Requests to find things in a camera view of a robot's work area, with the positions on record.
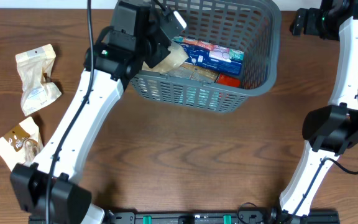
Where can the blue tissue multipack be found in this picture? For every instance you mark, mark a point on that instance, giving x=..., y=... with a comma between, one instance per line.
x=214, y=57

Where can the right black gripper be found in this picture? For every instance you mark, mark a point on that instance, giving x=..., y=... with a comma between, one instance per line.
x=310, y=27

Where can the mint green wipes packet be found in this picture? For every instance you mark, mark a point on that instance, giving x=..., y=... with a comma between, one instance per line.
x=199, y=98

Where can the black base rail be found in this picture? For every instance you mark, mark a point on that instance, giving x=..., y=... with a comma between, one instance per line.
x=246, y=213

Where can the orange spaghetti packet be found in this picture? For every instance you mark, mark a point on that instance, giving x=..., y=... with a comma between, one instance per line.
x=193, y=72

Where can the brown and cream snack pouch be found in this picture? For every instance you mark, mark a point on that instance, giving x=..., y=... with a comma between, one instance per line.
x=21, y=144

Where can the grey plastic laundry basket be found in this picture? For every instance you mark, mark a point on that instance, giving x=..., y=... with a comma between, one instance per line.
x=251, y=26

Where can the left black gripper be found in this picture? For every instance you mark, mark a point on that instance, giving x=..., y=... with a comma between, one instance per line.
x=161, y=52

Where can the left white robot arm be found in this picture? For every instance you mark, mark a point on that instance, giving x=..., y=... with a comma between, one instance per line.
x=49, y=186

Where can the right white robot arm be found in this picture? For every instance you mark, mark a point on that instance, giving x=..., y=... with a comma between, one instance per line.
x=330, y=130

